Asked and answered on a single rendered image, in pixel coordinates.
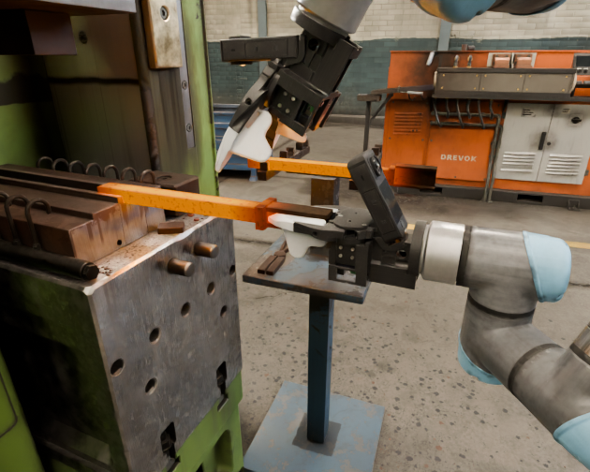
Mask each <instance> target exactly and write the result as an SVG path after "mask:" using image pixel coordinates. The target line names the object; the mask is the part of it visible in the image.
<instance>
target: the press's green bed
mask: <svg viewBox="0 0 590 472"><path fill-rule="evenodd" d="M220 389H221V388H220ZM220 395H221V396H220V397H219V398H218V399H217V400H216V401H215V403H214V405H213V406H212V407H211V409H210V410H209V411H208V413H207V414H206V415H205V416H204V418H203V419H202V420H201V421H200V423H199V424H198V426H197V427H196V428H195V429H194V431H193V432H192V433H191V435H190V436H189V437H188V438H187V440H186V441H185V442H184V444H183V445H182V446H181V447H180V448H179V449H178V450H177V452H176V453H173V452H171V451H170V455H169V457H168V463H167V465H166V466H165V467H164V469H163V470H162V471H161V472H244V468H243V447H242V437H241V426H240V416H239V406H238V404H239V403H240V402H241V400H242V399H243V386H242V372H241V371H240V372H239V373H238V375H237V376H236V377H235V378H234V379H233V380H232V381H231V383H230V384H229V385H228V387H227V388H226V389H225V390H224V389H221V391H220ZM38 454H39V457H40V459H41V462H42V464H43V467H44V470H45V472H80V471H78V470H76V469H74V468H72V467H70V466H68V465H65V464H63V463H61V462H59V461H57V460H55V459H53V458H52V457H50V456H48V455H46V454H44V453H42V452H40V451H38Z"/></svg>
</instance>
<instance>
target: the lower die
mask: <svg viewBox="0 0 590 472"><path fill-rule="evenodd" d="M0 170H11V171H17V172H24V173H30V174H36V175H42V176H49V177H54V178H61V179H68V180H73V181H80V182H86V183H92V184H107V183H117V184H131V185H138V186H146V187H152V188H160V189H161V186H160V185H157V184H145V183H138V182H131V181H125V180H118V179H112V178H105V177H98V176H92V175H85V174H78V173H72V172H65V171H59V170H46V169H40V168H33V167H26V166H20V165H13V164H5V165H1V166H0ZM0 191H4V192H6V193H7V194H8V195H9V196H12V195H15V194H21V195H24V196H26V197H27V198H28V199H29V200H31V199H35V198H42V199H45V200H46V201H47V202H48V203H49V204H50V206H51V210H52V212H51V213H50V214H47V212H46V208H45V205H44V204H43V203H41V202H36V203H34V204H33V205H32V206H31V208H30V214H31V217H32V221H33V224H34V228H35V231H36V235H37V240H38V242H39V243H40V245H41V249H44V250H46V251H50V252H53V253H56V254H60V255H65V256H69V257H73V258H79V259H83V260H88V261H91V262H95V261H97V260H99V259H100V258H103V257H105V256H107V255H108V254H110V253H112V252H114V251H116V250H117V249H119V248H121V247H123V246H125V245H127V244H129V243H131V242H133V241H135V240H137V239H138V238H140V237H142V236H144V235H146V234H148V233H150V232H151V231H153V230H155V229H157V228H158V225H159V223H164V222H166V220H165V214H164V209H160V208H155V207H148V206H142V205H136V204H130V203H124V201H123V197H122V196H119V195H113V194H107V193H101V192H96V191H90V190H83V189H78V188H72V187H66V186H60V185H55V184H43V183H38V182H32V181H26V180H20V179H14V178H8V177H3V176H0ZM5 201H6V199H5V198H4V197H3V196H2V195H0V234H1V237H2V239H4V241H8V242H12V241H13V237H12V234H11V231H10V227H9V224H8V221H7V216H6V213H5V209H4V204H5ZM11 203H12V205H11V206H9V209H10V213H11V216H12V219H13V223H14V226H15V229H16V232H17V235H18V238H19V239H20V240H21V243H22V244H23V245H26V246H29V247H32V248H33V240H32V236H31V233H30V229H29V227H28V223H27V220H26V216H25V212H24V209H25V203H24V201H23V200H22V199H14V200H13V201H12V202H11ZM118 240H121V241H122V244H121V245H117V241H118ZM12 243H13V242H12Z"/></svg>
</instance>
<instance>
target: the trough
mask: <svg viewBox="0 0 590 472"><path fill-rule="evenodd" d="M0 176H3V177H8V178H14V179H20V180H26V181H32V182H38V183H43V184H55V185H60V186H66V187H72V188H78V189H83V190H90V191H96V192H98V191H97V187H98V186H100V185H102V184H92V183H86V182H80V181H73V180H68V179H61V178H54V177H49V176H42V175H36V174H30V173H24V172H17V171H11V170H0Z"/></svg>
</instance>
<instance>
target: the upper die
mask: <svg viewBox="0 0 590 472"><path fill-rule="evenodd" d="M11 9H32V10H42V11H51V12H61V13H68V14H69V16H86V15H106V14H125V13H136V5H135V0H0V10H11Z"/></svg>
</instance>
